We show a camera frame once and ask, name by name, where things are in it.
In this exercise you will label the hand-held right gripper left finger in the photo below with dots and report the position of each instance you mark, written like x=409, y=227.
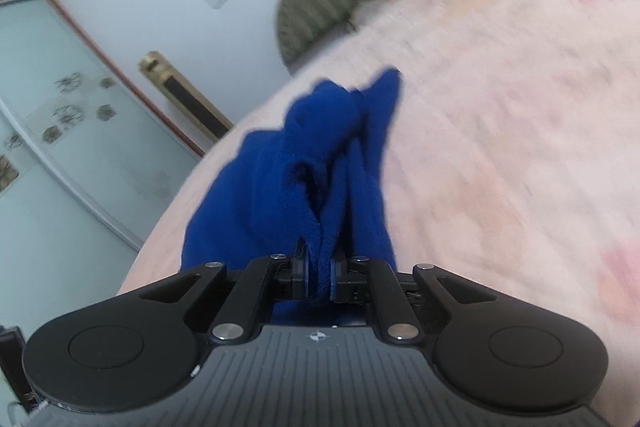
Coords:
x=301, y=279

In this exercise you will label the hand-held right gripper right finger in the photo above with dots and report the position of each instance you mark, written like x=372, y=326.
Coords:
x=334, y=277

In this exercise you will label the blue knit sweater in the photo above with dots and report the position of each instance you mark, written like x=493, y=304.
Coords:
x=260, y=197

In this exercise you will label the gold tower air conditioner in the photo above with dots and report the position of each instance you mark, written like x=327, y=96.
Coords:
x=190, y=99

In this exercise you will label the bed with pink sheet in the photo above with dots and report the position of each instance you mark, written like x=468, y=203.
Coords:
x=500, y=132

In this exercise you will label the frosted glass sliding door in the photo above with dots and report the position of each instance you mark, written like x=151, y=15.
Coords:
x=60, y=167

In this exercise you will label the black box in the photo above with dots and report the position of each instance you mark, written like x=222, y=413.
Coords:
x=12, y=367

